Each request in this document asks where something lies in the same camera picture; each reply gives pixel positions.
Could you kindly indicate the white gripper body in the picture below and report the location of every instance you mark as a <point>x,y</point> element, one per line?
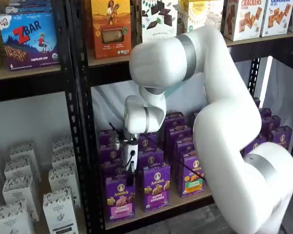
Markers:
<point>126,156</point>

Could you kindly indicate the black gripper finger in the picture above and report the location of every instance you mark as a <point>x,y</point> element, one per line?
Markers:
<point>130,179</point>

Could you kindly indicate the purple Annie's box pink patch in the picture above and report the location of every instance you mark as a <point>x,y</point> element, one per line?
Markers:
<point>119,204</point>

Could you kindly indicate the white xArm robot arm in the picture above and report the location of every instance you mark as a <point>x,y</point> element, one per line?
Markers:
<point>222,122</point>

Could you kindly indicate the purple Annie's bunny grahams box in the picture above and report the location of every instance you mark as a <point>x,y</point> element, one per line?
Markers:
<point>156,190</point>

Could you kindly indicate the black metal shelf rack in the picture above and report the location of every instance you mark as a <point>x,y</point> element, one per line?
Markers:
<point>88,122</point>
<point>27,90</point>

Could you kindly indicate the purple Annie's box green patch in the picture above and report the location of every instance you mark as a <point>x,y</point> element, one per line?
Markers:
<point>193,181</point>

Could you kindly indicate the orange box with woman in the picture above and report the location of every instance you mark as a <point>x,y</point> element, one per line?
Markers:
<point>111,36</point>

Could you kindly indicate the white chocolate squares box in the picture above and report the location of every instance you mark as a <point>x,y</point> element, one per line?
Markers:
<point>158,19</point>

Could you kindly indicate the purple Z Bar box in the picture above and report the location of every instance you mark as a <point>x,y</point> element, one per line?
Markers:
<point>27,41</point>

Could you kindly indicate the yellow white Simple Mills box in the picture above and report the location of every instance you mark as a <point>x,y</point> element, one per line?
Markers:
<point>200,12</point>

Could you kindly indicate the blue snack box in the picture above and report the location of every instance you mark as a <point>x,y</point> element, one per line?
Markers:
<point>29,9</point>

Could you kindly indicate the white crackers box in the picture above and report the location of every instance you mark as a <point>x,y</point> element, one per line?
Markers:
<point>249,22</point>
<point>276,19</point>

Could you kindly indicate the white backdrop sheet teal stripe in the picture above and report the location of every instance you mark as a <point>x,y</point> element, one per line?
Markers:
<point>110,102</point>

